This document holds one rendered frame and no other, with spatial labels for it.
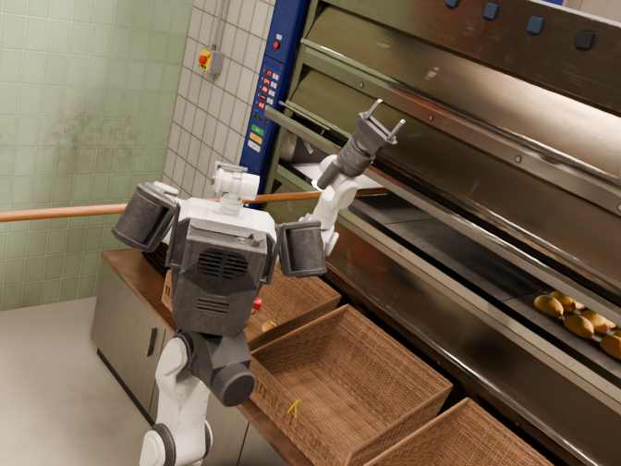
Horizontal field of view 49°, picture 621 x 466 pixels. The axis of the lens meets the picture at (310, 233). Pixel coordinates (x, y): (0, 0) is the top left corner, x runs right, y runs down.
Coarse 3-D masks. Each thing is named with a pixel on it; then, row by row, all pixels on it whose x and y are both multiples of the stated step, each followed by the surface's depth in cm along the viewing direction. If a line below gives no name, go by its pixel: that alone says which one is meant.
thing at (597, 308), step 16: (288, 128) 273; (320, 144) 260; (368, 176) 243; (400, 192) 233; (432, 208) 223; (448, 224) 219; (480, 240) 211; (512, 256) 203; (528, 272) 199; (544, 272) 196; (560, 272) 209; (560, 288) 192; (592, 288) 205; (592, 304) 186; (608, 320) 183
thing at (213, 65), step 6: (204, 48) 325; (210, 48) 328; (204, 54) 325; (210, 54) 322; (216, 54) 322; (222, 54) 324; (210, 60) 322; (216, 60) 324; (222, 60) 326; (204, 66) 326; (210, 66) 323; (216, 66) 325; (222, 66) 328; (210, 72) 325; (216, 72) 327
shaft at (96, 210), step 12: (300, 192) 268; (312, 192) 272; (360, 192) 289; (372, 192) 294; (384, 192) 300; (108, 204) 216; (120, 204) 218; (0, 216) 193; (12, 216) 196; (24, 216) 198; (36, 216) 200; (48, 216) 203; (60, 216) 205; (72, 216) 208
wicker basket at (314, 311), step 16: (272, 288) 301; (288, 288) 296; (304, 288) 290; (320, 288) 285; (272, 304) 300; (288, 304) 294; (304, 304) 289; (320, 304) 271; (336, 304) 277; (256, 320) 294; (272, 320) 298; (288, 320) 262; (304, 320) 268; (256, 336) 254; (272, 336) 260
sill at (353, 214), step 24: (288, 168) 300; (360, 216) 269; (384, 240) 259; (432, 264) 244; (456, 288) 237; (480, 288) 235; (504, 312) 224; (528, 336) 217; (552, 336) 216; (576, 360) 206; (600, 384) 201
